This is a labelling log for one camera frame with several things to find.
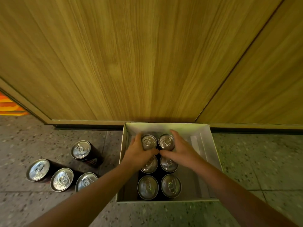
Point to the person's left hand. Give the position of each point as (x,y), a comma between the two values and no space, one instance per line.
(136,156)

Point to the person's right hand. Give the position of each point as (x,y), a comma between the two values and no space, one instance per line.
(184,156)

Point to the white cardboard box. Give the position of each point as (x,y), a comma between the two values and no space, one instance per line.
(201,139)

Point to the wooden shelf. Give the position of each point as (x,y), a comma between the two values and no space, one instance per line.
(142,56)

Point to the person's right forearm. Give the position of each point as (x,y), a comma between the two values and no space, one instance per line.
(236,200)

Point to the person's left forearm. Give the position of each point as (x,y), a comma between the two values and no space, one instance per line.
(94,200)

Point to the stack of orange plastic packs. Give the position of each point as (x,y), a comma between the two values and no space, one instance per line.
(9,107)

